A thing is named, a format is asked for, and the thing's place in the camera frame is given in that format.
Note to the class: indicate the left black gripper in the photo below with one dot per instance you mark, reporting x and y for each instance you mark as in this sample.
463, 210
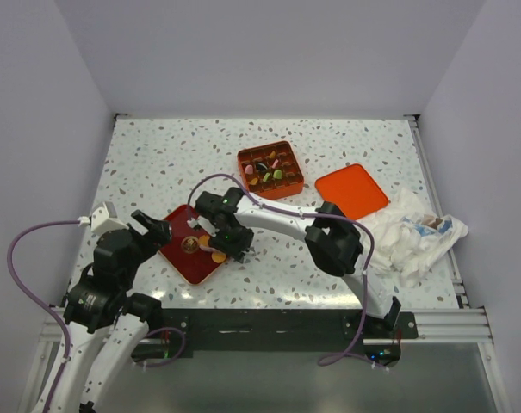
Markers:
158, 235

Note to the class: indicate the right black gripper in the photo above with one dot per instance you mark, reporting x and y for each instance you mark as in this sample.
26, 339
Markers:
235, 250

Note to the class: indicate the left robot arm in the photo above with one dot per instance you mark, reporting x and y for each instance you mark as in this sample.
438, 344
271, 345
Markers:
103, 320

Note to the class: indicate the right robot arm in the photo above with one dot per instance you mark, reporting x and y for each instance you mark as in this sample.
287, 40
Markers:
338, 246

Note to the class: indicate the red cookie tray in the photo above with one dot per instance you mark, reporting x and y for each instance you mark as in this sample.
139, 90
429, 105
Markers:
183, 252

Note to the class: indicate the orange compartment cookie box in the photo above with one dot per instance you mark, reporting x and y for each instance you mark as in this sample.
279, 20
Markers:
292, 181

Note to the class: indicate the orange box lid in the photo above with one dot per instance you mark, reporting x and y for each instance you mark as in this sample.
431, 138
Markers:
353, 190

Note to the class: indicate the white crumpled plastic bag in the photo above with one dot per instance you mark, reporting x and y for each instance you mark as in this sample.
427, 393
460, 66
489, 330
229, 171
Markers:
410, 238

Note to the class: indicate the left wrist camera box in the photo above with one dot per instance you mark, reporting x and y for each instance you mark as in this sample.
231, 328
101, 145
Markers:
104, 219

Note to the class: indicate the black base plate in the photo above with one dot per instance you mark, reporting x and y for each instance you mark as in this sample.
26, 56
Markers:
324, 331

